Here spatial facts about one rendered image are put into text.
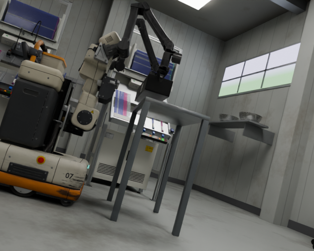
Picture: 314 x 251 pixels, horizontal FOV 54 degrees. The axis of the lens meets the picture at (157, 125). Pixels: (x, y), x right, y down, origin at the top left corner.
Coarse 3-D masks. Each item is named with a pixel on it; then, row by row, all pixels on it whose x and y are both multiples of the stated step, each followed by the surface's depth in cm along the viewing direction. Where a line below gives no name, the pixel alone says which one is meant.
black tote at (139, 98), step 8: (144, 80) 223; (152, 80) 203; (168, 80) 205; (144, 88) 206; (152, 88) 202; (160, 88) 204; (168, 88) 205; (136, 96) 252; (144, 96) 225; (152, 96) 217; (160, 96) 209; (168, 96) 204
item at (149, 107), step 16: (144, 112) 194; (160, 112) 223; (176, 112) 204; (192, 112) 200; (128, 128) 258; (176, 128) 266; (176, 144) 265; (128, 160) 190; (192, 160) 199; (128, 176) 190; (192, 176) 198; (112, 192) 252; (160, 192) 260; (176, 224) 194
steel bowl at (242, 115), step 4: (240, 112) 529; (244, 112) 520; (248, 112) 515; (240, 116) 529; (244, 116) 520; (248, 116) 516; (252, 116) 513; (256, 116) 514; (260, 116) 517; (252, 120) 516; (256, 120) 517; (260, 120) 522
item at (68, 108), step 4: (64, 104) 213; (64, 108) 213; (68, 108) 211; (68, 112) 213; (64, 116) 231; (68, 116) 220; (64, 120) 210; (68, 120) 229; (64, 124) 211; (68, 124) 231; (64, 128) 213; (68, 128) 231; (80, 128) 214; (92, 128) 215; (60, 132) 209; (72, 132) 212; (76, 132) 213; (80, 132) 213
